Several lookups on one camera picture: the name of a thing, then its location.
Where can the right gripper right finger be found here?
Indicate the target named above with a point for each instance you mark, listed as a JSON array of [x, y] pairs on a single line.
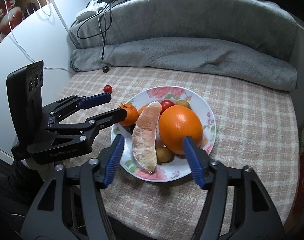
[[237, 205]]

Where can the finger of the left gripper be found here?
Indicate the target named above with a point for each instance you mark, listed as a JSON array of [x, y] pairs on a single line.
[[79, 102], [99, 122]]

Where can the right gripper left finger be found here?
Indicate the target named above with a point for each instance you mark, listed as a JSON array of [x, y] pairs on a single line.
[[50, 218]]

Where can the mandarin orange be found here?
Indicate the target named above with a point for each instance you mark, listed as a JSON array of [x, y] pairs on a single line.
[[132, 115]]

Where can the peeled pomelo segment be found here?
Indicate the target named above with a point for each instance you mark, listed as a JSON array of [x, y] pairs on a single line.
[[144, 137]]

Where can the brown kiwi fruit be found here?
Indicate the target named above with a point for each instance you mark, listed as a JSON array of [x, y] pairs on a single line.
[[183, 103]]

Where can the red cherry tomato on cloth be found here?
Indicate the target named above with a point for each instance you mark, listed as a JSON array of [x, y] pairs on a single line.
[[108, 89]]

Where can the dark plum by blanket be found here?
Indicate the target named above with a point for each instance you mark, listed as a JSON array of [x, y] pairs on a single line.
[[105, 69]]

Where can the small mandarin in plate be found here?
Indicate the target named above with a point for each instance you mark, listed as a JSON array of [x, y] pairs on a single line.
[[142, 109]]

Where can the brown longan fruit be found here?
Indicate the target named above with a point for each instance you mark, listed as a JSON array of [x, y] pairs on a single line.
[[163, 155]]

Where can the pink plaid tablecloth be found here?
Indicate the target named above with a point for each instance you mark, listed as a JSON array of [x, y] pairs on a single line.
[[256, 126]]

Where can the red cherry tomato in plate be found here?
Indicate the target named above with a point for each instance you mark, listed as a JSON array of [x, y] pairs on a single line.
[[166, 104]]

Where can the large orange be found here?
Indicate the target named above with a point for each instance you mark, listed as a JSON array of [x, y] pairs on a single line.
[[176, 123]]

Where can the grey folded blanket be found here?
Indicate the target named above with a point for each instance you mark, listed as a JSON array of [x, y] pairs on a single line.
[[246, 39]]

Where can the black camera box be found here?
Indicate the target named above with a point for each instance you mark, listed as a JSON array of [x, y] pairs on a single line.
[[24, 99]]

